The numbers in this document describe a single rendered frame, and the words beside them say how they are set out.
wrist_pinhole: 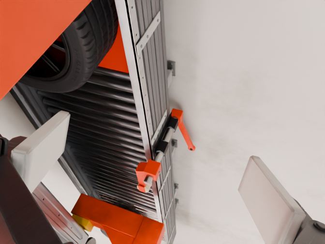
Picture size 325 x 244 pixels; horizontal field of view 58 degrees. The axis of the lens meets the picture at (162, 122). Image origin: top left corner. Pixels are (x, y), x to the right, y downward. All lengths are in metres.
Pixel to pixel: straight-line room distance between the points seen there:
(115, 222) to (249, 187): 2.04
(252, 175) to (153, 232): 1.97
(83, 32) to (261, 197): 0.85
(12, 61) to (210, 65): 1.16
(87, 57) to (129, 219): 1.44
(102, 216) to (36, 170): 2.11
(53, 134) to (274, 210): 0.13
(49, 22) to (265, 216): 0.44
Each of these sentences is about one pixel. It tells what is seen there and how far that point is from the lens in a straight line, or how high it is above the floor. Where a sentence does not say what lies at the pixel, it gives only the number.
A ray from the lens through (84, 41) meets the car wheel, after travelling 0.99.
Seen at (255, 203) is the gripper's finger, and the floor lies 1.02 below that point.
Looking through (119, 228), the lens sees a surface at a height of 0.66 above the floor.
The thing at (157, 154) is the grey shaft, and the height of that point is 0.38.
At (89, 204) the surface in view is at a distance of 2.33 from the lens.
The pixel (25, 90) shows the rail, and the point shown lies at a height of 0.32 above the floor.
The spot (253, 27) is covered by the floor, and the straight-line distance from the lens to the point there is 1.35.
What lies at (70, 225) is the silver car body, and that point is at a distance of 2.10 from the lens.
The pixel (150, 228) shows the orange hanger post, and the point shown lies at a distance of 2.18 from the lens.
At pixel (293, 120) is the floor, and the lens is 1.71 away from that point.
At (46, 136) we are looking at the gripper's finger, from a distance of 0.17.
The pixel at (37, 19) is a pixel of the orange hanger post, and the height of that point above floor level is 0.81.
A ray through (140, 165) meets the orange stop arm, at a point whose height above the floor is 0.47.
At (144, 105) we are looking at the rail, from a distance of 1.27.
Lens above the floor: 1.10
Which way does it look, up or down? 33 degrees down
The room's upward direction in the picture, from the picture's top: 155 degrees counter-clockwise
